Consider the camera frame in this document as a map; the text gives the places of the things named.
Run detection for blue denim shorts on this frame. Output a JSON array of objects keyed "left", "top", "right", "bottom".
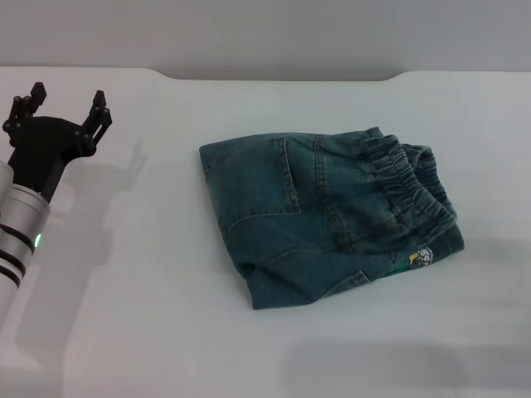
[{"left": 198, "top": 126, "right": 465, "bottom": 311}]

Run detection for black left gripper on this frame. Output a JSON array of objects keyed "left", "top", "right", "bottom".
[{"left": 2, "top": 82, "right": 114, "bottom": 202}]

